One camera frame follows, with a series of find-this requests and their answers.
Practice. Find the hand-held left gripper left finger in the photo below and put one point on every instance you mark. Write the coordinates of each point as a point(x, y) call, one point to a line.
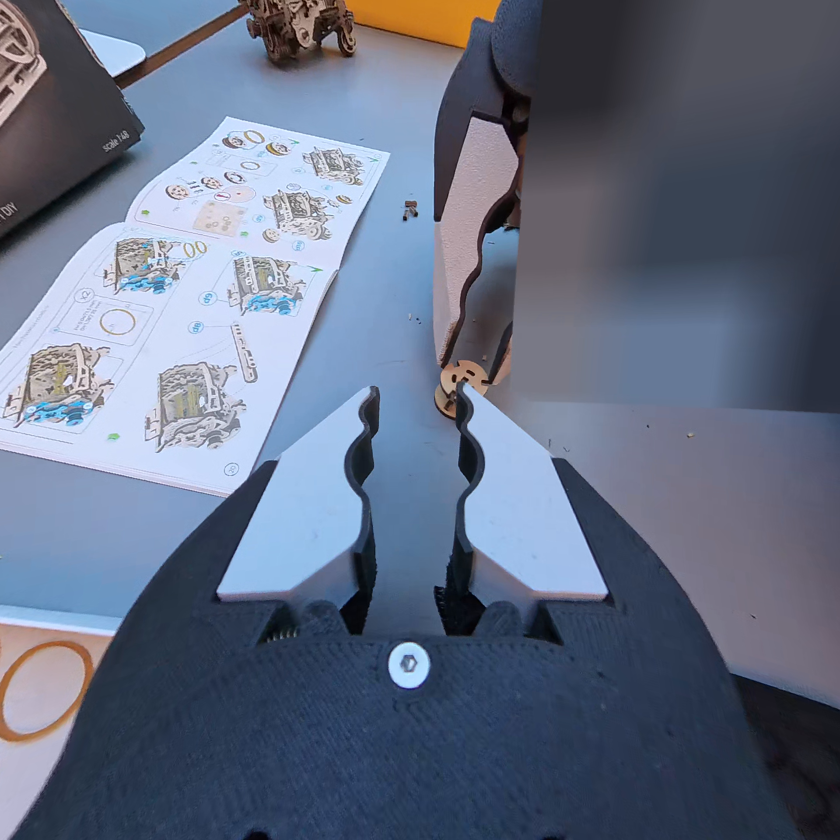
point(302, 525)

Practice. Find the person's dark clothing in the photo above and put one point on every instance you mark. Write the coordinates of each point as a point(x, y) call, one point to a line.
point(800, 774)

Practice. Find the black model kit box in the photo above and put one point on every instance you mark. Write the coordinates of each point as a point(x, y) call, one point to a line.
point(59, 131)

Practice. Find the assembled wooden model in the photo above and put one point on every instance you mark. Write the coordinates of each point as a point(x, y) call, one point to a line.
point(295, 26)

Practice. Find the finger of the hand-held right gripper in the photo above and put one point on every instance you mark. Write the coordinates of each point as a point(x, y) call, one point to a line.
point(466, 210)
point(504, 361)

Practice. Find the notched round wooden disc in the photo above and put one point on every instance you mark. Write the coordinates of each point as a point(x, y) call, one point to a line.
point(453, 374)

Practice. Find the illustrated instruction booklet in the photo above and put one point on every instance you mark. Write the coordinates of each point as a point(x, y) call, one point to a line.
point(197, 295)

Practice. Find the white cardboard box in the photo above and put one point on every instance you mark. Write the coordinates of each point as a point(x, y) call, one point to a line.
point(19, 787)

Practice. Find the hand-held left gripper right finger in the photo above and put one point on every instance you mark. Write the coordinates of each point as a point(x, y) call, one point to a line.
point(531, 525)

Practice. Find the round wooden disc with holes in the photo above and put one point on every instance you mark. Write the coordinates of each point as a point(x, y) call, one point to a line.
point(446, 407)

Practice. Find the yellow plastic bin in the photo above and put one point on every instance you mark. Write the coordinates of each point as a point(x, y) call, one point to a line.
point(420, 16)

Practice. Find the grey desk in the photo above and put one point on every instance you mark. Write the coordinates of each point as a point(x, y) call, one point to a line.
point(394, 295)

